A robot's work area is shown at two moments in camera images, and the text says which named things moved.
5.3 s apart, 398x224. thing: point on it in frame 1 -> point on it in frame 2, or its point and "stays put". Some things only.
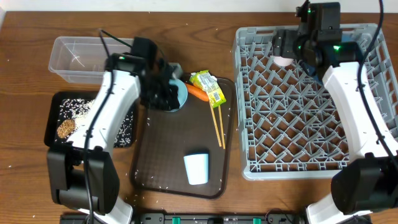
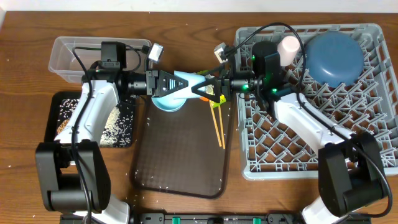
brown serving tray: [163, 140] stays put
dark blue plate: [331, 53] stays put
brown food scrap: [64, 127] stays put
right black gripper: [283, 41] -> [219, 84]
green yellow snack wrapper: [208, 83] stays put
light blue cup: [197, 167] -> [186, 91]
